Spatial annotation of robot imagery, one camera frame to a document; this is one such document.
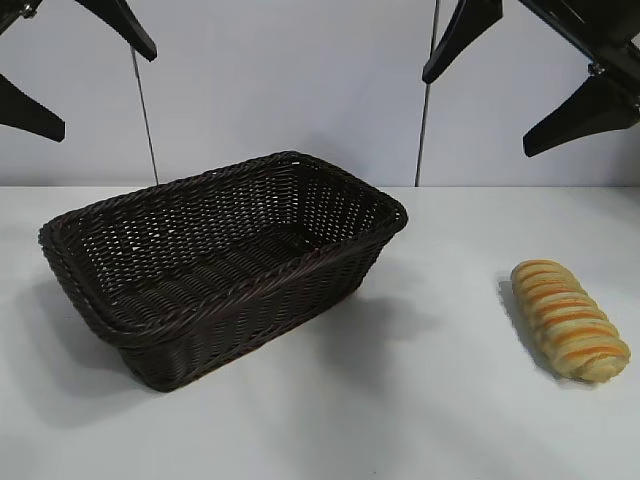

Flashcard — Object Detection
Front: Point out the long striped bread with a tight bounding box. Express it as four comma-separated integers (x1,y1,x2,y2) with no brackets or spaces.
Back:
510,258,633,385

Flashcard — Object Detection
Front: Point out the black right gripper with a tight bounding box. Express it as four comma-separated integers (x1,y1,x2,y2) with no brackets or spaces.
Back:
422,0,640,158

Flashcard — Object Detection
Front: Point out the dark brown woven basket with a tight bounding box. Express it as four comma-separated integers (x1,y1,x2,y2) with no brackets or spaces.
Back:
38,149,409,394

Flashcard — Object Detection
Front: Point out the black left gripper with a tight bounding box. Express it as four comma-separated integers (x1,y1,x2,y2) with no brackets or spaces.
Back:
0,0,159,144

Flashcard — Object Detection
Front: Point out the thin grey vertical rod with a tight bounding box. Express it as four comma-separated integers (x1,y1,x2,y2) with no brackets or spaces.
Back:
414,0,441,188
129,42,162,185

